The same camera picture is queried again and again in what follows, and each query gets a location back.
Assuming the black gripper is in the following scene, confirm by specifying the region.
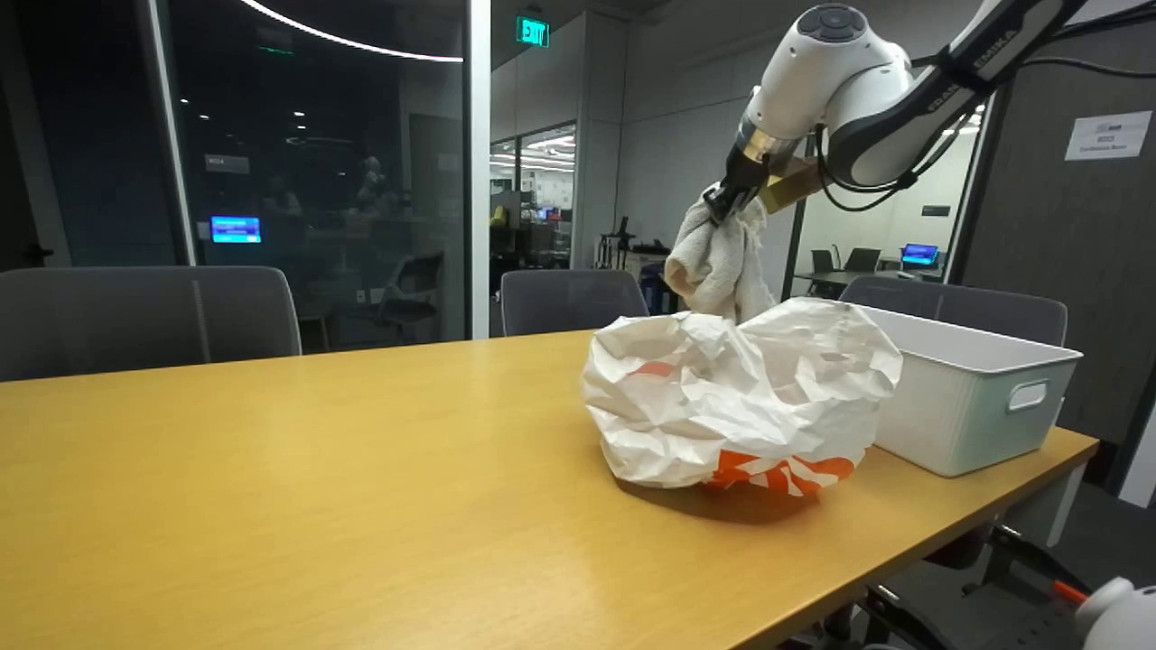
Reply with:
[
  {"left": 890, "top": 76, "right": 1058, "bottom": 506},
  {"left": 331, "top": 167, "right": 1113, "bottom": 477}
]
[{"left": 700, "top": 148, "right": 774, "bottom": 230}]

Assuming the white towel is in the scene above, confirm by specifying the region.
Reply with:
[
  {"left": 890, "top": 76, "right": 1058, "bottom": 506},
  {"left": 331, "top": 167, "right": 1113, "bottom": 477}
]
[{"left": 660, "top": 193, "right": 783, "bottom": 325}]

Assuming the white plastic bag orange print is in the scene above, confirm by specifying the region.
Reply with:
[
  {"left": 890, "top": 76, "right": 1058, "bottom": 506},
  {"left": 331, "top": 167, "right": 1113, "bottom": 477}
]
[{"left": 577, "top": 296, "right": 907, "bottom": 498}]

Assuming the blue lit monitor screen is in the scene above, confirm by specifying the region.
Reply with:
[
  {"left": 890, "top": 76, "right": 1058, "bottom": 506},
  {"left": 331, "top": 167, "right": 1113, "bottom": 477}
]
[
  {"left": 901, "top": 242, "right": 948, "bottom": 275},
  {"left": 210, "top": 213, "right": 269, "bottom": 250}
]

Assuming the grey office chair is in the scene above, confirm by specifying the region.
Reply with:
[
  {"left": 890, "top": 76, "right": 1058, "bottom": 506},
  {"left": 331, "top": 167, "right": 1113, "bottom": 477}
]
[
  {"left": 0, "top": 264, "right": 307, "bottom": 387},
  {"left": 494, "top": 267, "right": 651, "bottom": 338}
]

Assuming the white plastic storage bin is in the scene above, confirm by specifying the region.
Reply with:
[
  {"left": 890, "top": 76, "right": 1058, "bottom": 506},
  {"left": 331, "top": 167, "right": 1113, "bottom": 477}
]
[{"left": 844, "top": 299, "right": 1086, "bottom": 482}]

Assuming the tan wooden mount plate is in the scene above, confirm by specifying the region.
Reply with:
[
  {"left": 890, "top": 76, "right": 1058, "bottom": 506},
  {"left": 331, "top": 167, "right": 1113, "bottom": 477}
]
[{"left": 755, "top": 158, "right": 833, "bottom": 217}]

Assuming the white glass wall post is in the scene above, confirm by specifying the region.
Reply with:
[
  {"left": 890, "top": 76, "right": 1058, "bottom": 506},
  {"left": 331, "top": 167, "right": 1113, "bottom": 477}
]
[{"left": 466, "top": 0, "right": 500, "bottom": 343}]

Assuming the white wall sign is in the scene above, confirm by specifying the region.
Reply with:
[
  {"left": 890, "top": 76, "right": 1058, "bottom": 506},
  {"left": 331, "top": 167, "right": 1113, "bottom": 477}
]
[{"left": 1062, "top": 108, "right": 1156, "bottom": 167}]

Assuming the orange handled screwdriver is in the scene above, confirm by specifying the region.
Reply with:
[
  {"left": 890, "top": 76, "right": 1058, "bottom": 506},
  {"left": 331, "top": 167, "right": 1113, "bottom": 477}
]
[{"left": 987, "top": 529, "right": 1096, "bottom": 612}]

